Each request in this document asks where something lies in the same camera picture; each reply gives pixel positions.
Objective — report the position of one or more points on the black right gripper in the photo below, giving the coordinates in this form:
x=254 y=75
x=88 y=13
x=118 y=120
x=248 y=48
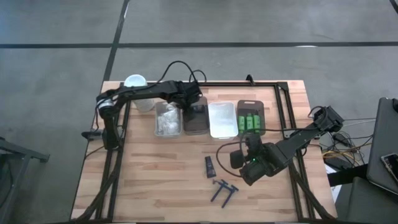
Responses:
x=264 y=163

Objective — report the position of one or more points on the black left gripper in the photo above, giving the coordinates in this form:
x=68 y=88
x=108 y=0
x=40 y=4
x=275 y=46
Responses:
x=189 y=93

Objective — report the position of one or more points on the clear bag of white items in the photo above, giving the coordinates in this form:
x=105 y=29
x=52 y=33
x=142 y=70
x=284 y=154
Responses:
x=171 y=113
x=168 y=127

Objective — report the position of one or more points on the green travel bottle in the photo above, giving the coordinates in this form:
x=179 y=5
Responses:
x=256 y=123
x=242 y=124
x=249 y=123

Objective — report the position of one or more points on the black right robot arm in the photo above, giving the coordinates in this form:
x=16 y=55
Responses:
x=298 y=137

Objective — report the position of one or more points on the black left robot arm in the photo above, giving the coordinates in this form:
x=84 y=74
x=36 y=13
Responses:
x=140 y=91

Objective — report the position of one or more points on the dark blue travel tube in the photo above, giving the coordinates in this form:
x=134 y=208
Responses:
x=210 y=167

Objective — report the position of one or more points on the clear beige plastic bin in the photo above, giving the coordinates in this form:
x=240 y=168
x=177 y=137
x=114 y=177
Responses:
x=168 y=130

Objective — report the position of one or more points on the white plastic bin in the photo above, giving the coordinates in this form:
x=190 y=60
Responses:
x=223 y=119

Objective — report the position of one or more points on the dark grey plastic bin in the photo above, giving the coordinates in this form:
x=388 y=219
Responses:
x=250 y=107

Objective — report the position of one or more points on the blue disposable razor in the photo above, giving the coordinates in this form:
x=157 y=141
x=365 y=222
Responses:
x=219 y=190
x=229 y=196

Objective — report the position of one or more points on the white plastic cup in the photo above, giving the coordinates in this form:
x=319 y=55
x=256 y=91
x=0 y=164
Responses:
x=136 y=82

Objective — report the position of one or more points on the black table clamp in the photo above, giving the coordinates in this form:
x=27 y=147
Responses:
x=250 y=80
x=91 y=135

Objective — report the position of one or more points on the grey chair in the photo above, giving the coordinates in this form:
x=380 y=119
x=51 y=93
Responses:
x=367 y=202

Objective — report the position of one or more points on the grey laptop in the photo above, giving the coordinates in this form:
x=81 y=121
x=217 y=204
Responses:
x=382 y=130

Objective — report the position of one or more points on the smartphone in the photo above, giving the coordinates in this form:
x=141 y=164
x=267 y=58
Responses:
x=391 y=166

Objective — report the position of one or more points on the dark metal cart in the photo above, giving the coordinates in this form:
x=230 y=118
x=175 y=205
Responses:
x=18 y=155

